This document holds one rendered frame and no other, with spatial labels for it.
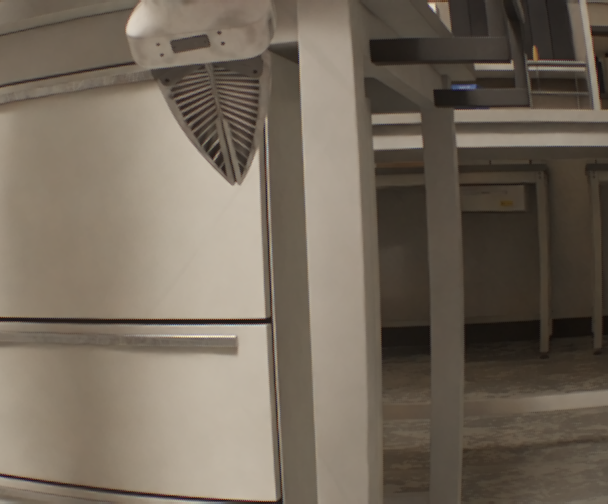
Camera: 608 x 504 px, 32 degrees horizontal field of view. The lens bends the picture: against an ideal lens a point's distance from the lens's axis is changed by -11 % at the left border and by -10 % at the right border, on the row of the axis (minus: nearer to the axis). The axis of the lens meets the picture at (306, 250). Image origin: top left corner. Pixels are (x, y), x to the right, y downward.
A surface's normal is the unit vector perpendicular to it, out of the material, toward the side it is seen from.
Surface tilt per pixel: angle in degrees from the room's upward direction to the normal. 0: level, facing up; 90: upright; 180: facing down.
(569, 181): 90
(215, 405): 90
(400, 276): 90
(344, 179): 90
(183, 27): 142
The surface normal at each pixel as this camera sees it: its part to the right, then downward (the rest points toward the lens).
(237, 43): -0.07, 0.71
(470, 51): -0.24, 0.04
